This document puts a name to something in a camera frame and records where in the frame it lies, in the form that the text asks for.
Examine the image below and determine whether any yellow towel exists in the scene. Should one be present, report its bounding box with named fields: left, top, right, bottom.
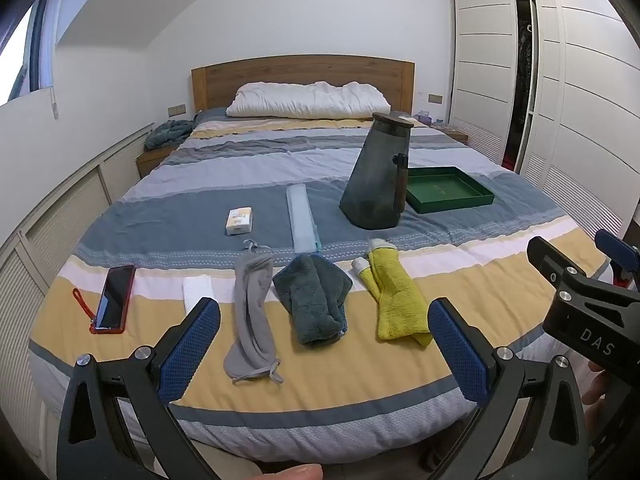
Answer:
left=352, top=238, right=433, bottom=348

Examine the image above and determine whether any grey fleece cloth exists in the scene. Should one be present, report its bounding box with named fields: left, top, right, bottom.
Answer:
left=224, top=238, right=283, bottom=384

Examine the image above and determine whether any white cloth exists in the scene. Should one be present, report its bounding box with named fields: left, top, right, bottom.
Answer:
left=182, top=274, right=215, bottom=314

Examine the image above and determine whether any dark teal fluffy towel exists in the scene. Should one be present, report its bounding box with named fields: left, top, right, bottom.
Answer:
left=272, top=254, right=352, bottom=347

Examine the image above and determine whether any clear blue plastic roll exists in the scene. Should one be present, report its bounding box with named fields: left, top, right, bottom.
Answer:
left=285, top=183, right=321, bottom=254

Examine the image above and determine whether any tissue pack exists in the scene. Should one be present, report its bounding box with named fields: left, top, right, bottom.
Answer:
left=224, top=207, right=254, bottom=236

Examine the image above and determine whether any right hand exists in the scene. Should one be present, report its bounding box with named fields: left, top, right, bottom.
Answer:
left=582, top=361, right=611, bottom=406

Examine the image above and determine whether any left hand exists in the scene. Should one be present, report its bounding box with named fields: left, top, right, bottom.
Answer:
left=254, top=464, right=323, bottom=480

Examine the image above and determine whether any red case smartphone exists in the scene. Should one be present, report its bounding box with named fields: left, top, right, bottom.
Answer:
left=72, top=266, right=136, bottom=335

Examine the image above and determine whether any green tray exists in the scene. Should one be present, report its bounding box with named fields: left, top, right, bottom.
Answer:
left=406, top=167, right=495, bottom=214

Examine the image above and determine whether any right wooden nightstand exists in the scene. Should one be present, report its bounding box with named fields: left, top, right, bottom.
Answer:
left=442, top=128, right=469, bottom=145

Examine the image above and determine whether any wooden nightstand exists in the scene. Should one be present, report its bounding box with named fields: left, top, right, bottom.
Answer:
left=442, top=128, right=469, bottom=145
left=136, top=146, right=176, bottom=179

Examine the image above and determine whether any purple tissue box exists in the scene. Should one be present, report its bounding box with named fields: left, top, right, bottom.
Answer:
left=414, top=110, right=433, bottom=125

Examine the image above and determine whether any white wardrobe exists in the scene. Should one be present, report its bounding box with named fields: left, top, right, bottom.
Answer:
left=449, top=0, right=639, bottom=235

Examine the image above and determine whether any left wooden nightstand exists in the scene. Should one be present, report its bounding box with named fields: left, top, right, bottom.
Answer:
left=136, top=146, right=176, bottom=179

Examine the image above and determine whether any white pillow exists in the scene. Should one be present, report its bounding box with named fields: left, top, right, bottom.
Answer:
left=226, top=81, right=392, bottom=119

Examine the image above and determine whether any teal blanket on nightstand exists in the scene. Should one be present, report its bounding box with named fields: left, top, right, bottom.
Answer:
left=144, top=120, right=194, bottom=152

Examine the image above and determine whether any wooden headboard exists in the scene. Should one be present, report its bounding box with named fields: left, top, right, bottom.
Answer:
left=191, top=54, right=414, bottom=113

